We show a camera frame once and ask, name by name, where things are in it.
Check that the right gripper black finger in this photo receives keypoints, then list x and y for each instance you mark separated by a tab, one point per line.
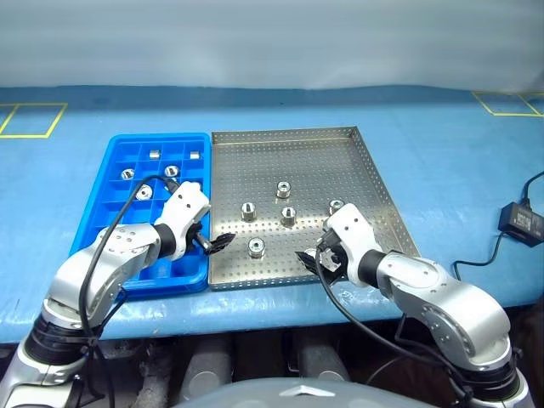
308	261

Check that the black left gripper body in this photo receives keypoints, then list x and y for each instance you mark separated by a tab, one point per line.
196	236

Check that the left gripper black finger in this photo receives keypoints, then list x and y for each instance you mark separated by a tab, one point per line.
222	240
217	250

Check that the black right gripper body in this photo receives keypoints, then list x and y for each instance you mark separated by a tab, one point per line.
331	251

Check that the metal nut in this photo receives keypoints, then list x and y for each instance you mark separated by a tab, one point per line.
335	205
248	211
288	216
283	189
256	247

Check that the perforated metal tray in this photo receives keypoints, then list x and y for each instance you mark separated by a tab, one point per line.
306	161

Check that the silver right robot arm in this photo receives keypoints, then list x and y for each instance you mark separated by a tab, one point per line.
446	297

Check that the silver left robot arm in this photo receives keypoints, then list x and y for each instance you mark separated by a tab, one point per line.
72	280

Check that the blue compartment tray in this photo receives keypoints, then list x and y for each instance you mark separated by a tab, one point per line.
127	221

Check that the dark grey rounded shape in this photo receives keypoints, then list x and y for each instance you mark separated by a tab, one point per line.
206	365
323	359

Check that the grey robot torso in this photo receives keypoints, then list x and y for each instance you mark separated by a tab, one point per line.
297	397

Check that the blue plastic table cover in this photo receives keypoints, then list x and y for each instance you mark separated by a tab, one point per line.
446	170

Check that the black power adapter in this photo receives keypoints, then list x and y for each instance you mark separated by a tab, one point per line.
520	221

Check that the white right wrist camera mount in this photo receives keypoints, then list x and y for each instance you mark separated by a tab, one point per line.
353	229

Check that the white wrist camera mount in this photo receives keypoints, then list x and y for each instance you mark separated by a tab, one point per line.
353	229
185	204

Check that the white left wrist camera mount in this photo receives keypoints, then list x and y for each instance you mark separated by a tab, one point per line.
185	204

